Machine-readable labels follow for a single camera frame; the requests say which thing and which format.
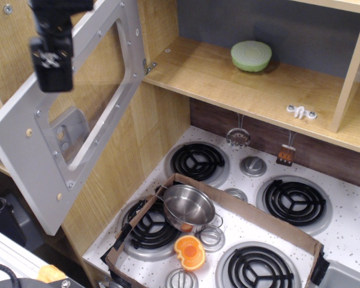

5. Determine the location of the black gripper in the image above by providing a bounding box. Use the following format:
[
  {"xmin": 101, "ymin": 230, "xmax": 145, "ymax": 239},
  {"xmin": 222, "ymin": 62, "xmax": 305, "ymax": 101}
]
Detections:
[{"xmin": 28, "ymin": 0, "xmax": 94, "ymax": 92}]

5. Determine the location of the back left stove burner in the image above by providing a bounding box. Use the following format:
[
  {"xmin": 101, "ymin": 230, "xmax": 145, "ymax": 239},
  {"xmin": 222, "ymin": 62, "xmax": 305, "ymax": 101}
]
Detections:
[{"xmin": 164, "ymin": 142, "xmax": 230, "ymax": 188}]

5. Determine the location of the stove burner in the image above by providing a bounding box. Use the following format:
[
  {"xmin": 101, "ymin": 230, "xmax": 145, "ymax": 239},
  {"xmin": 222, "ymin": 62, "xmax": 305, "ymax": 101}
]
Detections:
[
  {"xmin": 124, "ymin": 200, "xmax": 181, "ymax": 262},
  {"xmin": 215, "ymin": 241, "xmax": 302, "ymax": 288},
  {"xmin": 164, "ymin": 142, "xmax": 230, "ymax": 188},
  {"xmin": 256, "ymin": 175, "xmax": 333, "ymax": 236}
]

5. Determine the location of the green toy cabbage half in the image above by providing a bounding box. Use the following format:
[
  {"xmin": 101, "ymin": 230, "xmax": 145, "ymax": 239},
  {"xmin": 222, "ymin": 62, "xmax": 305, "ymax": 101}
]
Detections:
[{"xmin": 230, "ymin": 41, "xmax": 272, "ymax": 72}]

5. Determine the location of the hanging metal strainer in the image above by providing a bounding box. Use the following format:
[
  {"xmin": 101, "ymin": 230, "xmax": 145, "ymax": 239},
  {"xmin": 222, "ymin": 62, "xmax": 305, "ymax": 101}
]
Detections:
[{"xmin": 226, "ymin": 113, "xmax": 251, "ymax": 148}]

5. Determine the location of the stainless steel pot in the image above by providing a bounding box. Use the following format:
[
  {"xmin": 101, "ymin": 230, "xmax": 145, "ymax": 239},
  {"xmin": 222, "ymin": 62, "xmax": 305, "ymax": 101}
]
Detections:
[{"xmin": 155, "ymin": 184, "xmax": 223, "ymax": 233}]

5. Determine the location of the front left stove burner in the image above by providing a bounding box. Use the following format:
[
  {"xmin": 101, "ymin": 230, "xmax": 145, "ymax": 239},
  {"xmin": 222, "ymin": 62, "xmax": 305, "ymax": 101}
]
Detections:
[{"xmin": 124, "ymin": 200, "xmax": 181, "ymax": 262}]

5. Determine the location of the grey back stove knob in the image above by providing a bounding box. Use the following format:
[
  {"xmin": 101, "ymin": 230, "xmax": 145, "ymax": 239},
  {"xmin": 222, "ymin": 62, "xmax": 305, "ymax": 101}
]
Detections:
[{"xmin": 239, "ymin": 156, "xmax": 267, "ymax": 177}]

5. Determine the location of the grey stove knob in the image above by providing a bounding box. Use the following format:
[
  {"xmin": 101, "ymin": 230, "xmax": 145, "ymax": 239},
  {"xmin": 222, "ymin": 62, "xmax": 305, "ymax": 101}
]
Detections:
[
  {"xmin": 224, "ymin": 188, "xmax": 248, "ymax": 202},
  {"xmin": 239, "ymin": 156, "xmax": 267, "ymax": 177},
  {"xmin": 196, "ymin": 226, "xmax": 226, "ymax": 253},
  {"xmin": 166, "ymin": 268, "xmax": 199, "ymax": 288}
]

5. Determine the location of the grey middle stove knob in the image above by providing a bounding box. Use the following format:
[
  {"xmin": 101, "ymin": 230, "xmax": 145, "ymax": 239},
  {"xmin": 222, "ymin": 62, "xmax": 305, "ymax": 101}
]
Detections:
[{"xmin": 224, "ymin": 188, "xmax": 248, "ymax": 202}]

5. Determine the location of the grey centre stove knob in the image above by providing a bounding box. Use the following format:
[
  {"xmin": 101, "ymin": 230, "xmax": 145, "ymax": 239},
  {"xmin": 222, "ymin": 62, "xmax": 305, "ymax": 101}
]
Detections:
[{"xmin": 196, "ymin": 226, "xmax": 226, "ymax": 253}]

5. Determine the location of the orange toy fruit half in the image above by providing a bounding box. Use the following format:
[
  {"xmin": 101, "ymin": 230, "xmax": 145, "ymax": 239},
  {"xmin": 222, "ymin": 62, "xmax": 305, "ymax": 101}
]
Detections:
[{"xmin": 174, "ymin": 235, "xmax": 206, "ymax": 272}]

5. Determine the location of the white door latch clip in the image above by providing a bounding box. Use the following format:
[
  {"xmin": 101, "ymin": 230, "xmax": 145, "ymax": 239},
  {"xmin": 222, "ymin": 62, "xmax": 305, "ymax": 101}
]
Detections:
[{"xmin": 286, "ymin": 104, "xmax": 317, "ymax": 119}]

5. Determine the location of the hanging brown toy spatula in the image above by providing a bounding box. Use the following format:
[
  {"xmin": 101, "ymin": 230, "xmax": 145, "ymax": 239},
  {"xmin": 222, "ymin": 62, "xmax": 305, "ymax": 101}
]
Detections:
[{"xmin": 276, "ymin": 131, "xmax": 296, "ymax": 167}]

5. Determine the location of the grey front stove knob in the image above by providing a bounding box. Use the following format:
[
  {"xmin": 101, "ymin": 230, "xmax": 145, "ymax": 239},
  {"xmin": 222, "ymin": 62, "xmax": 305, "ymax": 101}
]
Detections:
[{"xmin": 166, "ymin": 268, "xmax": 199, "ymax": 288}]

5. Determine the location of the back right stove burner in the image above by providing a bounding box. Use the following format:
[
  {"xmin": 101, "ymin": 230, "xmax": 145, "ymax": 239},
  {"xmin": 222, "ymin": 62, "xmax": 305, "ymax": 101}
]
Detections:
[{"xmin": 256, "ymin": 175, "xmax": 333, "ymax": 236}]

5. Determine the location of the front right stove burner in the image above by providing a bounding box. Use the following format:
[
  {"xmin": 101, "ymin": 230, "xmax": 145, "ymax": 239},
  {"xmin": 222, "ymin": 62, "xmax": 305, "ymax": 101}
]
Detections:
[{"xmin": 215, "ymin": 241, "xmax": 302, "ymax": 288}]

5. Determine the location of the grey wall phone holder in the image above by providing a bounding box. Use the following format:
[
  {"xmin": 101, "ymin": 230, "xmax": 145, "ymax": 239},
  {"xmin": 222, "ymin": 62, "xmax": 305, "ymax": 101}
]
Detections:
[{"xmin": 50, "ymin": 106, "xmax": 89, "ymax": 164}]

